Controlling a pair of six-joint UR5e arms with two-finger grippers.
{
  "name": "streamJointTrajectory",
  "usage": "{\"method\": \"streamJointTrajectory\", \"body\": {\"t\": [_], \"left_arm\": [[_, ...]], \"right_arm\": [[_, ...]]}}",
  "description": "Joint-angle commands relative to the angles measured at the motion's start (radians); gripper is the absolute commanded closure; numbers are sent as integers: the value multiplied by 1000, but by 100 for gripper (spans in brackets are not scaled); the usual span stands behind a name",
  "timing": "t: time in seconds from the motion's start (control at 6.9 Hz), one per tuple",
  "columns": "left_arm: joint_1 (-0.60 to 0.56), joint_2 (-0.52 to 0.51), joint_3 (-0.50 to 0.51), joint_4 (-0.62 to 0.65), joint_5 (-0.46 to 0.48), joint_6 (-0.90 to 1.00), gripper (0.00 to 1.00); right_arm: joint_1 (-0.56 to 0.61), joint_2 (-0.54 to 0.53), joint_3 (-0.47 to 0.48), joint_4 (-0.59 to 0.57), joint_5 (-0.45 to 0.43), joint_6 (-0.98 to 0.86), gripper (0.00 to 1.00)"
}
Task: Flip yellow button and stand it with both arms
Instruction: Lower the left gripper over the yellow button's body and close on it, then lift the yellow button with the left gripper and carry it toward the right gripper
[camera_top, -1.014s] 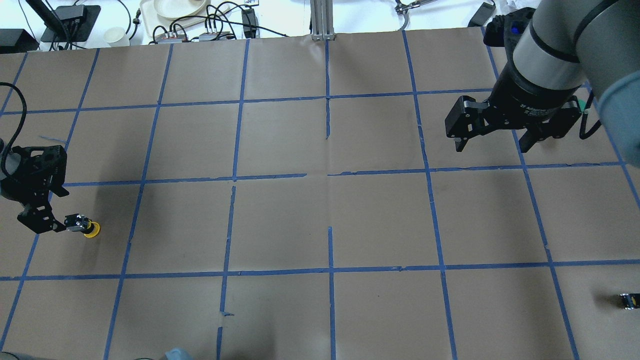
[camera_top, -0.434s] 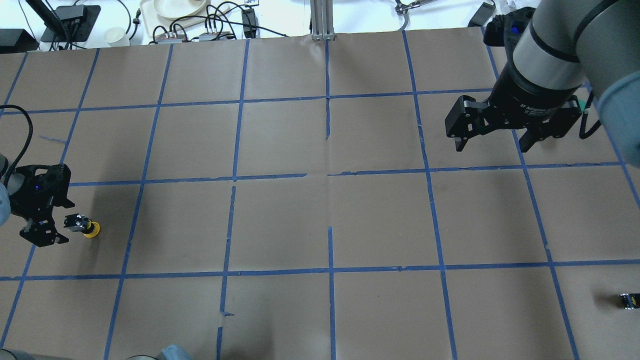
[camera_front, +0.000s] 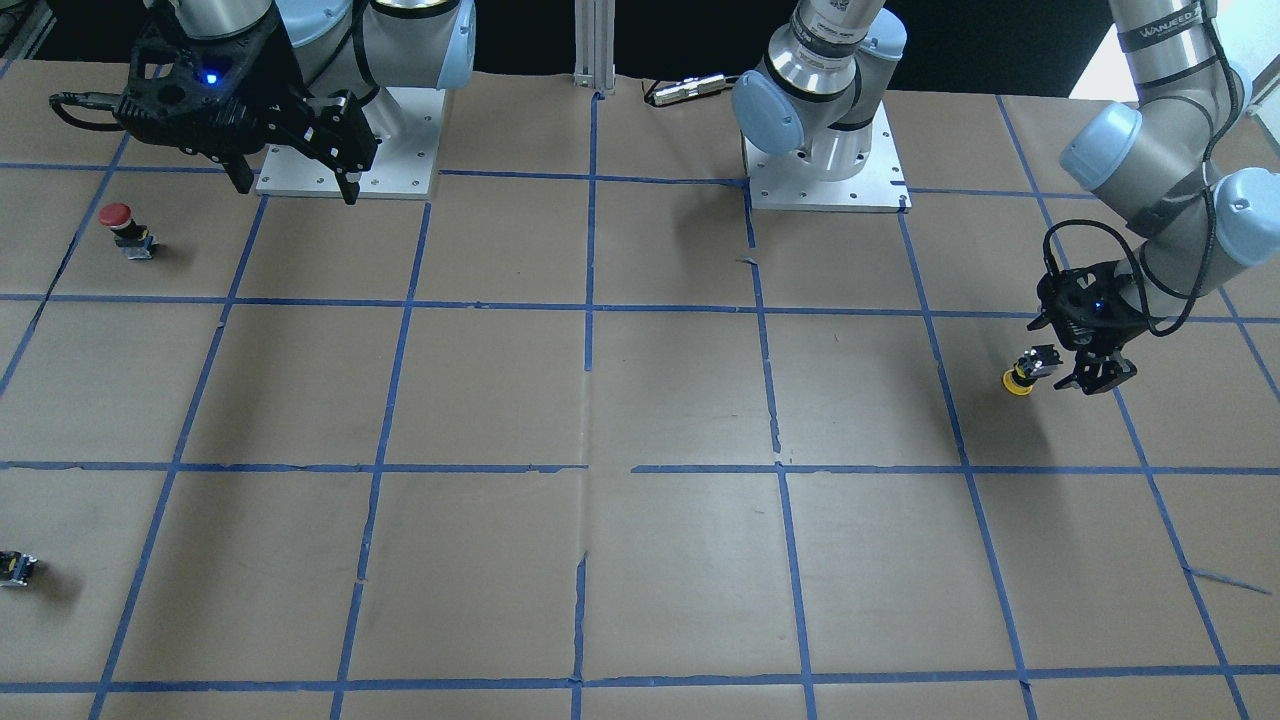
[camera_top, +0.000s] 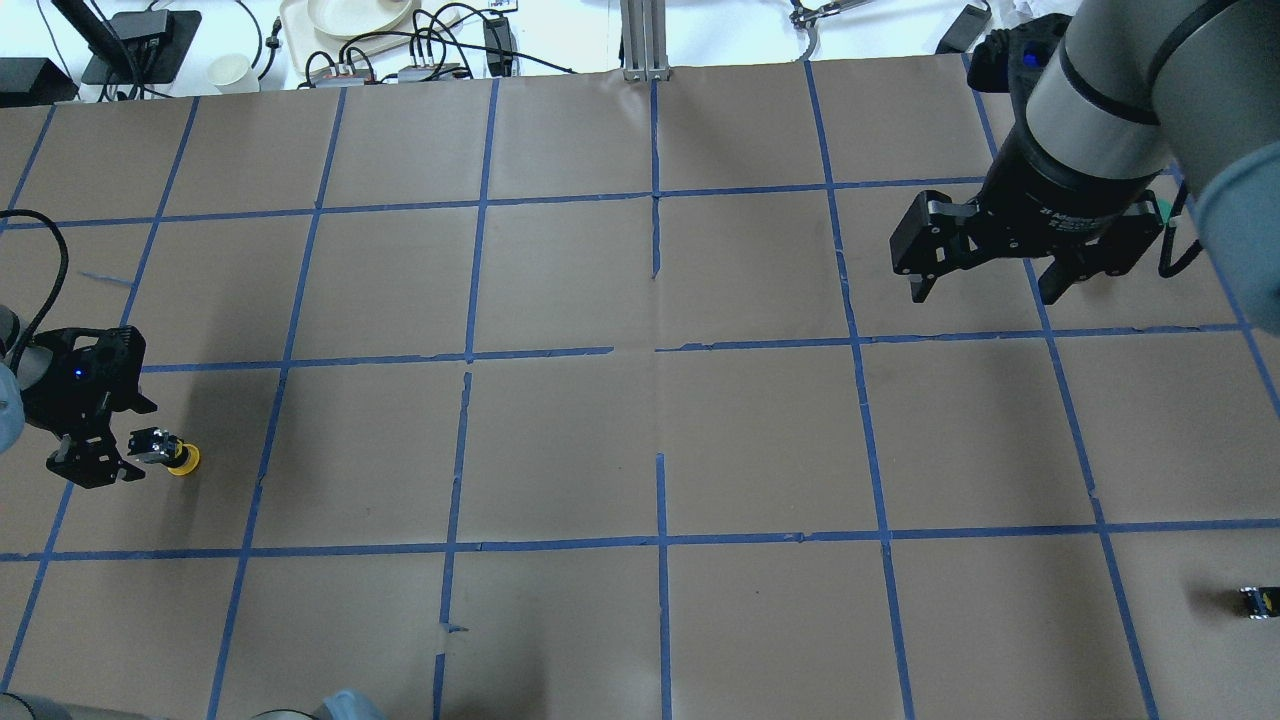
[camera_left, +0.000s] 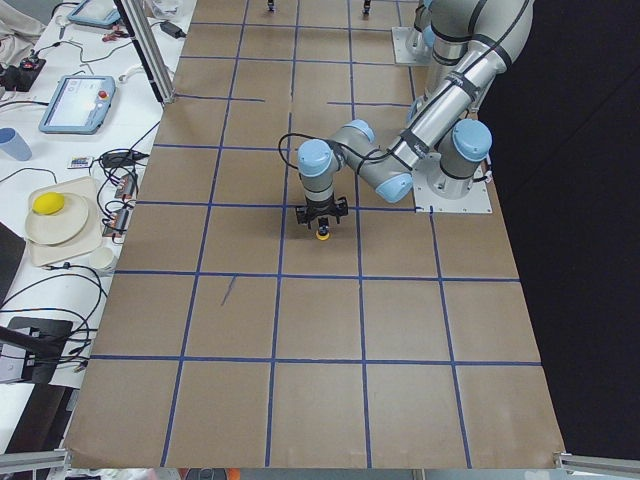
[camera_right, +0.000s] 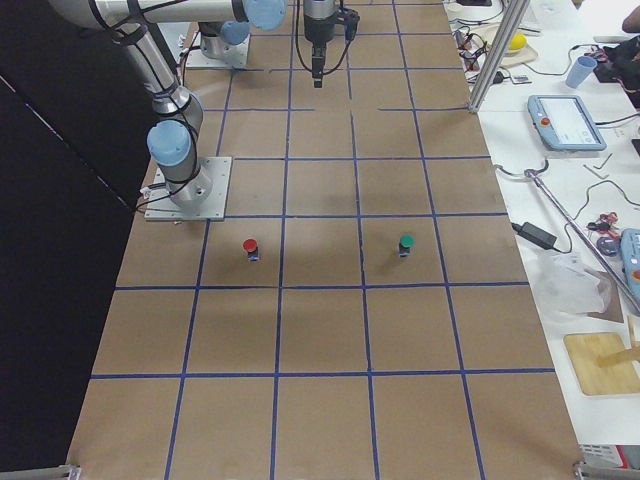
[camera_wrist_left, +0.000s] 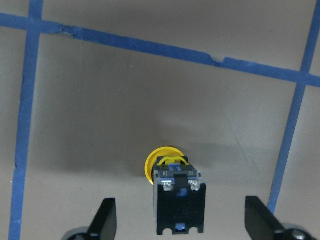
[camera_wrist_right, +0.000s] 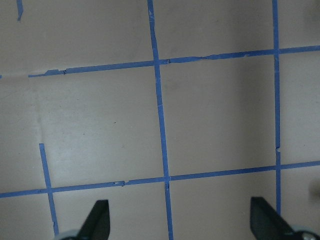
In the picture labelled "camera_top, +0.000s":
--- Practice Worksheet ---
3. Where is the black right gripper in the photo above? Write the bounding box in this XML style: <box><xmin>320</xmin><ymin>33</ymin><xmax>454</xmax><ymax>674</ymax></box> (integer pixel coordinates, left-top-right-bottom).
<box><xmin>890</xmin><ymin>126</ymin><xmax>1166</xmax><ymax>306</ymax></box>

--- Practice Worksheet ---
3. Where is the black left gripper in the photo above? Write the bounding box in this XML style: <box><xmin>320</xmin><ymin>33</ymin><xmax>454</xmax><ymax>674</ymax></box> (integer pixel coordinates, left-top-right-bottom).
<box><xmin>20</xmin><ymin>325</ymin><xmax>157</xmax><ymax>489</ymax></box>

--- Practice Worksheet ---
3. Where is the yellow push button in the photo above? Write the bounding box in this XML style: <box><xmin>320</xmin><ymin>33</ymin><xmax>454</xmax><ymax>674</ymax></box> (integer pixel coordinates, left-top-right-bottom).
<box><xmin>128</xmin><ymin>427</ymin><xmax>201</xmax><ymax>477</ymax></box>

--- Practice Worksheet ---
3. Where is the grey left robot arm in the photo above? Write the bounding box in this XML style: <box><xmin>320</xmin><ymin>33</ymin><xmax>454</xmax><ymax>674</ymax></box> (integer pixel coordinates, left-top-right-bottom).
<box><xmin>3</xmin><ymin>307</ymin><xmax>157</xmax><ymax>489</ymax></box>

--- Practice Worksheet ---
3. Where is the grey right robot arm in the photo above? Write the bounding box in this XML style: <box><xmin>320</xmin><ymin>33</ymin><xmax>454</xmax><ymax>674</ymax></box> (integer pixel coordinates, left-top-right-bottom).
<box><xmin>890</xmin><ymin>1</ymin><xmax>1279</xmax><ymax>334</ymax></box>

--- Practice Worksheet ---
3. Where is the green push button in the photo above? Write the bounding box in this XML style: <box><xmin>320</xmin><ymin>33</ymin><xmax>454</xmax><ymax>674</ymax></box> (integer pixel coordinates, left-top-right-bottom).
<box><xmin>1239</xmin><ymin>585</ymin><xmax>1280</xmax><ymax>620</ymax></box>

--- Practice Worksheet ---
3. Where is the white paper cup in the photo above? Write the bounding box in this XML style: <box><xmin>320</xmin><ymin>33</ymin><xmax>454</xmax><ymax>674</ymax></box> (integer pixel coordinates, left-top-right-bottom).
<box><xmin>206</xmin><ymin>54</ymin><xmax>260</xmax><ymax>95</ymax></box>

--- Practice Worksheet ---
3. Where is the cream plate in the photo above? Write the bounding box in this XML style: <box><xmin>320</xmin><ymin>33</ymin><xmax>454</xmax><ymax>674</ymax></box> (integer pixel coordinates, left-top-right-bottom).
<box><xmin>303</xmin><ymin>0</ymin><xmax>416</xmax><ymax>38</ymax></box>

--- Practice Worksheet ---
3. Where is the black power adapter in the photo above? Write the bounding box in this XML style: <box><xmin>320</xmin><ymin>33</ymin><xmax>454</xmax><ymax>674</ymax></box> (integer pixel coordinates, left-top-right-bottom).
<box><xmin>483</xmin><ymin>15</ymin><xmax>515</xmax><ymax>77</ymax></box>

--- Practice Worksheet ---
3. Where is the black camera stand base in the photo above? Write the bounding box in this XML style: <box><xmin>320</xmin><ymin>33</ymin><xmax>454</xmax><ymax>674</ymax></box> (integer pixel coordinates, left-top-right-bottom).
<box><xmin>81</xmin><ymin>10</ymin><xmax>204</xmax><ymax>86</ymax></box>

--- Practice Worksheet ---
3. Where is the aluminium frame post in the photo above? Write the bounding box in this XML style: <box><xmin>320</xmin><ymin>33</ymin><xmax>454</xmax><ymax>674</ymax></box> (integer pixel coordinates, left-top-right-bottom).
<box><xmin>620</xmin><ymin>0</ymin><xmax>671</xmax><ymax>83</ymax></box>

